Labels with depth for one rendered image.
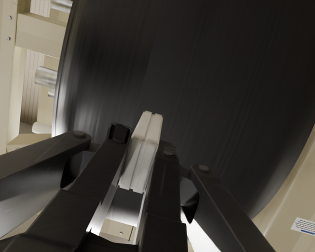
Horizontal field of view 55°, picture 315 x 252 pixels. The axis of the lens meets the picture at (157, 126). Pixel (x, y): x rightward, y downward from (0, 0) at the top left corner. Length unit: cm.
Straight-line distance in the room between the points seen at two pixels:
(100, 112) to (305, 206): 45
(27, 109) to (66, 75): 529
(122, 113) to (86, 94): 4
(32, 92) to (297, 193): 509
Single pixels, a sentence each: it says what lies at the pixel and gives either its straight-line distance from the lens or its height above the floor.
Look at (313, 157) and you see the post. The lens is 59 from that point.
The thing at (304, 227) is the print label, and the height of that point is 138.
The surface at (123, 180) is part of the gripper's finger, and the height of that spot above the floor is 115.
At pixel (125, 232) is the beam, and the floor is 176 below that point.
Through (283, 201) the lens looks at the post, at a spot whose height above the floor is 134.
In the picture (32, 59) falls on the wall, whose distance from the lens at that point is 532.
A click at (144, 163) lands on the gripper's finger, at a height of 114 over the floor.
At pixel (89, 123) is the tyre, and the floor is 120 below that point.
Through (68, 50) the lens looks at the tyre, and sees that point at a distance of 34.
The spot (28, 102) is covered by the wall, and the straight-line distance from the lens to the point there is 557.
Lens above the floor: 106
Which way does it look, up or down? 23 degrees up
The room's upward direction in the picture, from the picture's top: 164 degrees counter-clockwise
